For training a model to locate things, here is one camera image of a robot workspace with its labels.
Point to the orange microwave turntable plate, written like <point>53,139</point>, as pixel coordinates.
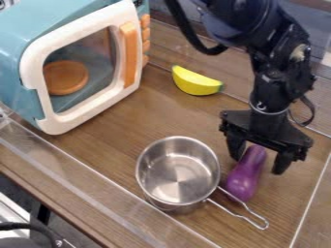
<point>65,77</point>

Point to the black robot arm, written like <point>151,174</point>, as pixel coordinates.
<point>258,25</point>

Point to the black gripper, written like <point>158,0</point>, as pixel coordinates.
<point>268,130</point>

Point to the teal toy microwave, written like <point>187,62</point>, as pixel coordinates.
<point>101,33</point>

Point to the clear acrylic table barrier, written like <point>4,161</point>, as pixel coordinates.
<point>99,207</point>

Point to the yellow toy banana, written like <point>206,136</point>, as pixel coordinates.
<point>194,83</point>

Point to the purple toy eggplant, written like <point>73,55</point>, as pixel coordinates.
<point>243,177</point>

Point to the silver pot with wire handle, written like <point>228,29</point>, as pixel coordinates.
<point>179,173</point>

